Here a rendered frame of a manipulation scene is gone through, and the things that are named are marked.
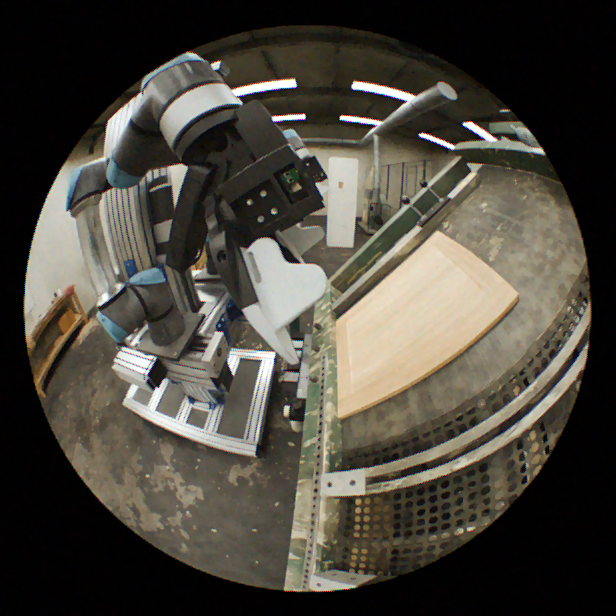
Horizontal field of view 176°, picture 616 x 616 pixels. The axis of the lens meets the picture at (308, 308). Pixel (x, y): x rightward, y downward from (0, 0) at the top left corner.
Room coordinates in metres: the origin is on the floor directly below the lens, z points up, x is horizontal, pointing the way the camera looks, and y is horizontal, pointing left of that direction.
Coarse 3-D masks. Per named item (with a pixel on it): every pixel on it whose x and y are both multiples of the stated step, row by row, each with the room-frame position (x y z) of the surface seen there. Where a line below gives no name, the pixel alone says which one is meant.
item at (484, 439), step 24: (576, 336) 0.02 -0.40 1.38; (576, 360) -0.01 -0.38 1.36; (552, 384) 0.00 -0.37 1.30; (504, 408) 0.03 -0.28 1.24; (528, 408) 0.00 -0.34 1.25; (480, 432) 0.02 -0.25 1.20; (504, 432) 0.00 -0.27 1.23; (432, 456) 0.03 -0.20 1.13; (456, 456) 0.01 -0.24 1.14; (480, 456) -0.02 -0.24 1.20; (336, 480) 0.03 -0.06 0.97; (360, 480) 0.02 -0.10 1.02; (384, 480) 0.01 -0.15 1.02; (408, 480) 0.00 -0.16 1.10
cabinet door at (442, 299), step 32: (416, 256) 0.62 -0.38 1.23; (448, 256) 0.49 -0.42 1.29; (384, 288) 0.61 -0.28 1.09; (416, 288) 0.48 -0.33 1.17; (448, 288) 0.39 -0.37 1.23; (480, 288) 0.31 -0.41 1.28; (512, 288) 0.23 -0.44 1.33; (352, 320) 0.59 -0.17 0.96; (384, 320) 0.47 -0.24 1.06; (416, 320) 0.38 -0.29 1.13; (448, 320) 0.30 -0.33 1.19; (480, 320) 0.24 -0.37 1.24; (352, 352) 0.44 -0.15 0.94; (384, 352) 0.36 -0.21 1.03; (416, 352) 0.29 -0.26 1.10; (448, 352) 0.23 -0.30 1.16; (352, 384) 0.32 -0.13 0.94; (384, 384) 0.26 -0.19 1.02
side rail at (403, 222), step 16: (448, 176) 0.92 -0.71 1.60; (464, 176) 0.91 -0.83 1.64; (448, 192) 0.92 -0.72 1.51; (416, 208) 0.94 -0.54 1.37; (400, 224) 0.94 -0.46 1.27; (384, 240) 0.95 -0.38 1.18; (352, 256) 1.01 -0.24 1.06; (368, 256) 0.95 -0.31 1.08; (336, 272) 1.01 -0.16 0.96; (352, 272) 0.96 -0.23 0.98; (336, 288) 0.97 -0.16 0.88
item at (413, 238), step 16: (464, 192) 0.69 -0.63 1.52; (448, 208) 0.69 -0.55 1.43; (432, 224) 0.70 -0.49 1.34; (416, 240) 0.70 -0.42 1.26; (384, 256) 0.76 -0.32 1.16; (400, 256) 0.71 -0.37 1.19; (368, 272) 0.75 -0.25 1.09; (384, 272) 0.71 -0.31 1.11; (352, 288) 0.75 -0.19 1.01; (368, 288) 0.72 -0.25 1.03; (336, 304) 0.74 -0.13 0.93
